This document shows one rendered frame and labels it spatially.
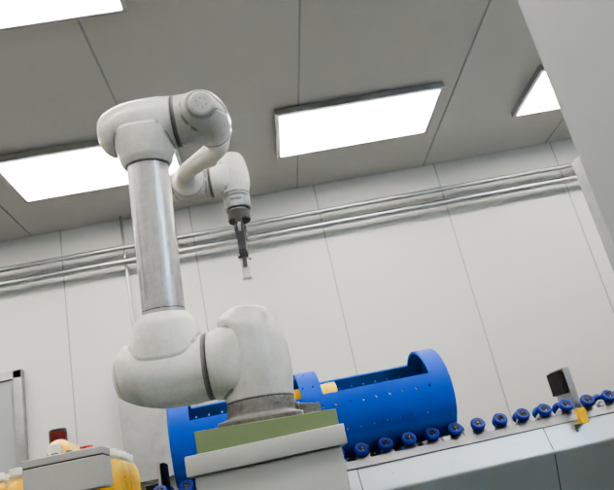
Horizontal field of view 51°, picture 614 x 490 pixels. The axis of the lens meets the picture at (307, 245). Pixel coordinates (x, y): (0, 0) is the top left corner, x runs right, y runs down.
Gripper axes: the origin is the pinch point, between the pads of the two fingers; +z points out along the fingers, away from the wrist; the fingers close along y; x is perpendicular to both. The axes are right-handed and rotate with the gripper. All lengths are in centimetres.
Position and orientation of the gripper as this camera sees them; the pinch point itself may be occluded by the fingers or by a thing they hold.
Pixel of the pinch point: (246, 268)
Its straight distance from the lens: 209.8
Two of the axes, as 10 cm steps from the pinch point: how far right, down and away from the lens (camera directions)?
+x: 9.9, -1.5, 0.4
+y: -0.1, -3.3, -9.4
